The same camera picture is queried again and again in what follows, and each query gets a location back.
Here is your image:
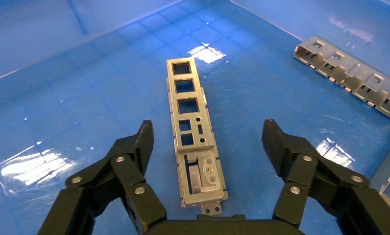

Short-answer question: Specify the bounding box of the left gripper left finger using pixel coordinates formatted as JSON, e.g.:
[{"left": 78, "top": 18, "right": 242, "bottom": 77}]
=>
[{"left": 37, "top": 120, "right": 167, "bottom": 235}]

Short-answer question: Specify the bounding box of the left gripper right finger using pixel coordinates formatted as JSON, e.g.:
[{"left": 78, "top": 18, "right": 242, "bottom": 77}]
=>
[{"left": 262, "top": 119, "right": 390, "bottom": 235}]

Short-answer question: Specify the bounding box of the blue plastic bin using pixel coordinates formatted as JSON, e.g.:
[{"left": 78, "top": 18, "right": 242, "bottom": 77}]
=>
[{"left": 0, "top": 0, "right": 390, "bottom": 235}]

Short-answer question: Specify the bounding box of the slotted silver metal bracket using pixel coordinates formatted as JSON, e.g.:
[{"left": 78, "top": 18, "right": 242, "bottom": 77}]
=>
[{"left": 293, "top": 35, "right": 390, "bottom": 121}]

